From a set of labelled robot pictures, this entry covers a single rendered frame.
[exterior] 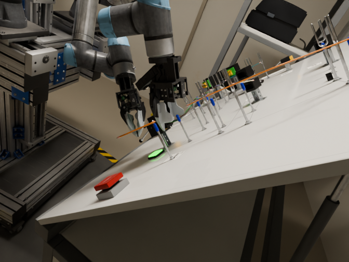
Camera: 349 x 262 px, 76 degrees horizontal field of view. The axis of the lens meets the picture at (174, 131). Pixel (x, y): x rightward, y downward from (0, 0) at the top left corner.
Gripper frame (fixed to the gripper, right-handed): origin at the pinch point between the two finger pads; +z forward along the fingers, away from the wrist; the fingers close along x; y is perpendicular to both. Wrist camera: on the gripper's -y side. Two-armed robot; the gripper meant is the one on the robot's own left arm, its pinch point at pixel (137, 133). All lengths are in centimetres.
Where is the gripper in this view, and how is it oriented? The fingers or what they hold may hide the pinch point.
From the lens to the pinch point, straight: 80.8
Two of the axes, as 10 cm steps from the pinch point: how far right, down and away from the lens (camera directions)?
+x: 9.8, -2.2, 0.3
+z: 2.2, 9.7, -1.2
